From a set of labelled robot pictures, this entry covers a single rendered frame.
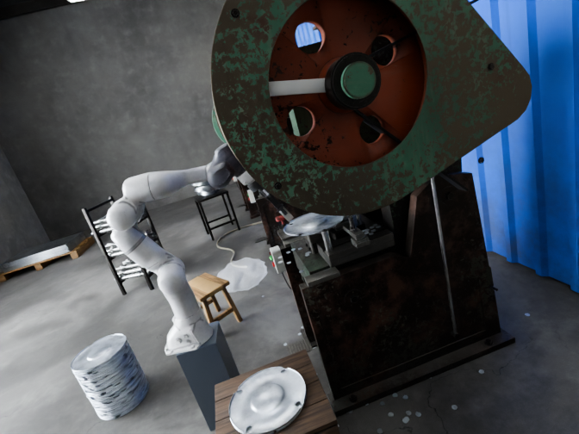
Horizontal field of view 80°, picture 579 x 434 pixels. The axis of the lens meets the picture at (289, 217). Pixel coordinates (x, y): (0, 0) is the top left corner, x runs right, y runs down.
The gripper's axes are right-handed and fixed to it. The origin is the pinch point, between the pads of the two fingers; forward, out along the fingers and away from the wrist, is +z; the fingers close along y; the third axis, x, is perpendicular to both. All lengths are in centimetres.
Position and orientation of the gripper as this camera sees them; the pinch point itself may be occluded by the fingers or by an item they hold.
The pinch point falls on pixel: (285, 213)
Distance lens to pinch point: 146.6
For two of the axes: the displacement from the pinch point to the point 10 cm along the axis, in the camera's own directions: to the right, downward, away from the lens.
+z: 6.5, 6.8, 3.4
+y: 2.5, 2.3, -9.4
